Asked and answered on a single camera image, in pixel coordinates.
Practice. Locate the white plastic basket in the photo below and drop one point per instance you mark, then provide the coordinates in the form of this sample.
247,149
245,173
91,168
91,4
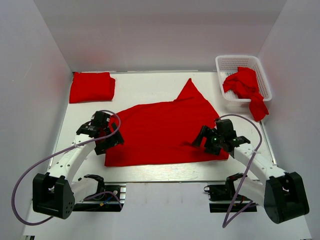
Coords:
226,65

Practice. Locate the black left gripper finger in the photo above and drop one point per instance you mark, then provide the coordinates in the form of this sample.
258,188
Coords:
100,147
117,137

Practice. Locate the white front panel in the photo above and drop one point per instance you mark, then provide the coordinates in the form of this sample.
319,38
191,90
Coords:
167,211

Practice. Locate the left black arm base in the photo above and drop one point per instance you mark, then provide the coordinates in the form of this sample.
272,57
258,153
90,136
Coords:
112,199

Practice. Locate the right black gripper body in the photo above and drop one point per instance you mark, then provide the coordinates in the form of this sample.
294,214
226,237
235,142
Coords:
214,138

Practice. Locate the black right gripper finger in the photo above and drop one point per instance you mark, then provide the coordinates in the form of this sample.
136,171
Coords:
213,149
202,134

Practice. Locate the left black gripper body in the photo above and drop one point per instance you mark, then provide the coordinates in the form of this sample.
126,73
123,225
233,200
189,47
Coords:
109,140

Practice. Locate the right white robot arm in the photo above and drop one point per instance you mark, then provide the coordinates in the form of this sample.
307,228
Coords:
282,194

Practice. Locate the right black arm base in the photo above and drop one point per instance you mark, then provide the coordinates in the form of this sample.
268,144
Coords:
221,195

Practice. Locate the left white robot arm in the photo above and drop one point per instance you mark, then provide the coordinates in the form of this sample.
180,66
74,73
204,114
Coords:
55,193

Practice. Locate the red t-shirt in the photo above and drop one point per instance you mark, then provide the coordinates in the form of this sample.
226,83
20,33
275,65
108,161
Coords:
245,85
163,132
91,87

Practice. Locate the crumpled red t-shirt in basket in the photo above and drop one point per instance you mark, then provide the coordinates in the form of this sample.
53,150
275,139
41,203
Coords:
245,85

